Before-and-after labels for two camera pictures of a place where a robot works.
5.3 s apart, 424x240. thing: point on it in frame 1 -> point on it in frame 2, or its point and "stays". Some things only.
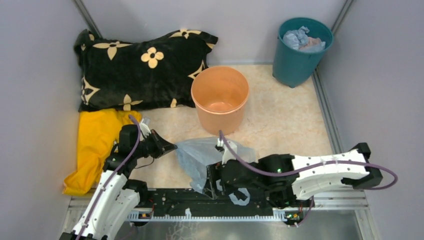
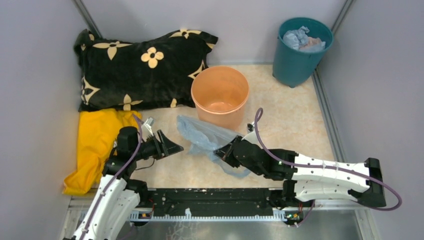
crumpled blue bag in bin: [298, 40] stays
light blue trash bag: [196, 154] -> [205, 139]
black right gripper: [214, 173] -> [225, 153]
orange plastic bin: [219, 93] stays
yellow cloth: [99, 129] stays
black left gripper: [162, 145] stays
